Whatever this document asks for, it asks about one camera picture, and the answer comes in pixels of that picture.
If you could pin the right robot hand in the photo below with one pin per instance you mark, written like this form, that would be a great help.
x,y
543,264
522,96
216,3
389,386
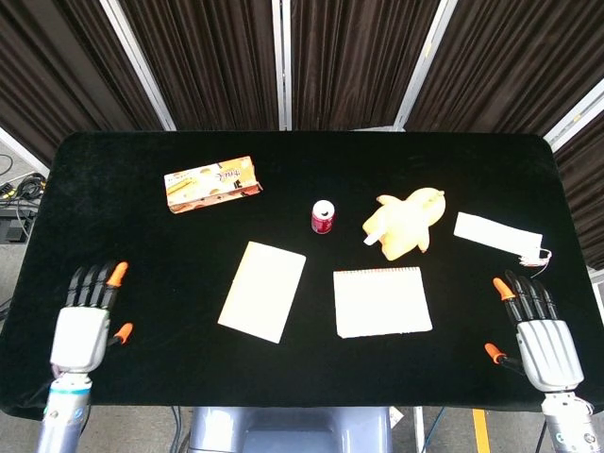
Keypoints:
x,y
547,351

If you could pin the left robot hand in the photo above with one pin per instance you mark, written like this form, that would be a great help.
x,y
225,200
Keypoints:
x,y
82,325

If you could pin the large white paper sheet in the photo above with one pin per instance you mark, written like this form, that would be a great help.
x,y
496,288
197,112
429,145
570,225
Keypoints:
x,y
262,291

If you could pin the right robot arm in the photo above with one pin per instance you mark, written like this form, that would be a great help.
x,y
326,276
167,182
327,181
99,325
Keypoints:
x,y
571,422

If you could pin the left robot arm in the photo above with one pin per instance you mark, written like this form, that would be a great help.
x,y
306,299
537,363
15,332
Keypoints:
x,y
63,415

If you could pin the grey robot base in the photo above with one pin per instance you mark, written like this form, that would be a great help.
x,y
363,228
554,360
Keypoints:
x,y
290,429

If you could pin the spiral-bound notepad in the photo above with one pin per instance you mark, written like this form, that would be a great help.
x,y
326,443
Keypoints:
x,y
381,302

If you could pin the yellow plush toy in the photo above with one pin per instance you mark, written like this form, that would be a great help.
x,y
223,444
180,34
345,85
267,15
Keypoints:
x,y
406,224

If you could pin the orange snack box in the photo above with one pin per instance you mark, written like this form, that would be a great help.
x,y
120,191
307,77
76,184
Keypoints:
x,y
212,184

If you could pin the black table cloth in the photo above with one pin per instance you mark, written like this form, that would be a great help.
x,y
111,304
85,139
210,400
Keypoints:
x,y
302,368

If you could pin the red soda can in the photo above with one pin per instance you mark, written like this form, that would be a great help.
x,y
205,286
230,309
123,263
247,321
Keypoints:
x,y
323,217

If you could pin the dark brown curtain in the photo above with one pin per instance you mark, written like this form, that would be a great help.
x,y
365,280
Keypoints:
x,y
212,61

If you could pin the white screen frame post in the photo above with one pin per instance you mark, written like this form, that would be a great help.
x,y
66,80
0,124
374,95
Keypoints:
x,y
137,63
573,113
424,63
282,63
19,151

